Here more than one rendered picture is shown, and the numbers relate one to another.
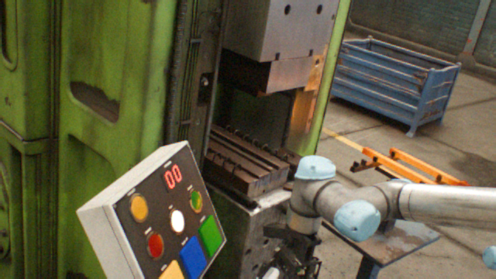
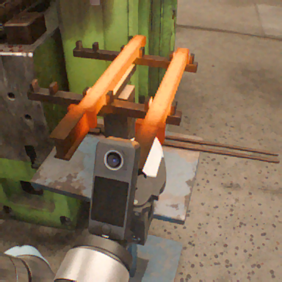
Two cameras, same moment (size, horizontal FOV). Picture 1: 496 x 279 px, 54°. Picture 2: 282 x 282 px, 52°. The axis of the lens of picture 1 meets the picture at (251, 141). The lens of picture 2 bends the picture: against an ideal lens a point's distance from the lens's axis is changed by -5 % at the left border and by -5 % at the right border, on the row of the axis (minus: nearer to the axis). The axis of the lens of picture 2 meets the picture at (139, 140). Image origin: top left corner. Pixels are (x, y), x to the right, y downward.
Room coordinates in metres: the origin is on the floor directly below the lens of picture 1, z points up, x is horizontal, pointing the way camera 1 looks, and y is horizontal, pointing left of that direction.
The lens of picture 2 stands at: (1.44, -1.10, 1.26)
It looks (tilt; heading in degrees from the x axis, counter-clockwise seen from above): 41 degrees down; 60
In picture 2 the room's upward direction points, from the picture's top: straight up
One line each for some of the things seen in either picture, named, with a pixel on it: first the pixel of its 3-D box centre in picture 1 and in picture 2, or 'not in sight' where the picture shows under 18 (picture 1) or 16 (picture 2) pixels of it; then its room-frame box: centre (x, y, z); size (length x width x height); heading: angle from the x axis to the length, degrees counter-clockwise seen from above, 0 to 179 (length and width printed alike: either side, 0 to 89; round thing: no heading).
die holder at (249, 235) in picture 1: (222, 213); (29, 73); (1.58, 0.06, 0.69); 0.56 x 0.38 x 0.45; 52
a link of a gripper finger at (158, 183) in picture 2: not in sight; (147, 181); (1.58, -0.87, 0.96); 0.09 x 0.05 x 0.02; 41
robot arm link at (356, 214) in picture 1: (353, 210); not in sight; (0.82, -0.22, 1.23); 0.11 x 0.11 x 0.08; 39
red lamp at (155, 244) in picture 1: (155, 246); not in sight; (0.79, 0.15, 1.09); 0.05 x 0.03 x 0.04; 142
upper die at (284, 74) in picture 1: (239, 53); not in sight; (1.53, 0.09, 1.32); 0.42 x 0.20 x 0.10; 52
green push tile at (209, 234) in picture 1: (208, 235); not in sight; (0.98, 0.06, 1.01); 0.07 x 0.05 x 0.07; 167
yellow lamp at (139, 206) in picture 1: (139, 208); not in sight; (0.80, 0.19, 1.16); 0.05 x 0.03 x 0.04; 142
